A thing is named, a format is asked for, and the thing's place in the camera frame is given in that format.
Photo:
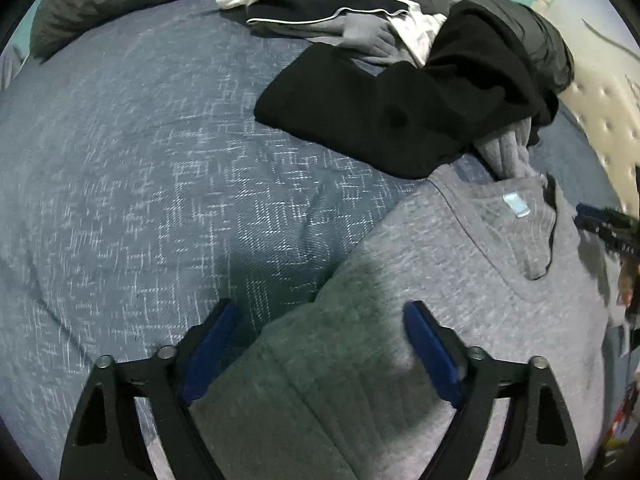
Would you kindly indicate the person's right hand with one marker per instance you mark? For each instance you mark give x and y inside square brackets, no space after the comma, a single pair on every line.
[629,287]

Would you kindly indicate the black garment with white trim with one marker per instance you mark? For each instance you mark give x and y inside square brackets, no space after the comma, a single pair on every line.
[310,6]

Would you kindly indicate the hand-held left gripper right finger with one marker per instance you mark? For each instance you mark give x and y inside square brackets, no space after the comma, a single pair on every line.
[432,355]

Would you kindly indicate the cream tufted headboard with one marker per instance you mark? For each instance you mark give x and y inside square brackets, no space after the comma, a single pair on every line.
[600,110]

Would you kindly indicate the black and white garment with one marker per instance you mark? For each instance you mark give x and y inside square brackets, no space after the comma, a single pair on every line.
[420,35]

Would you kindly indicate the light grey garment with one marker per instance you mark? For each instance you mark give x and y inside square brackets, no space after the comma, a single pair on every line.
[370,37]

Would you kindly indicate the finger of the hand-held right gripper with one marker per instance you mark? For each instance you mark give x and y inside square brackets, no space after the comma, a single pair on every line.
[590,223]
[589,208]

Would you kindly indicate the grey sweater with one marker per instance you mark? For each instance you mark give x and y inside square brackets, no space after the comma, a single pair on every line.
[425,270]

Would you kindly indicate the black sweater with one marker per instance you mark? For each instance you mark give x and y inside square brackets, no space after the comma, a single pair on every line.
[400,110]

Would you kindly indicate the red and yellow object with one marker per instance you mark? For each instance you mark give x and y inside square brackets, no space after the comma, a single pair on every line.
[622,415]

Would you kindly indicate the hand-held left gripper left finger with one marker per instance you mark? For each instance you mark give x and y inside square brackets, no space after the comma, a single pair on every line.
[207,355]

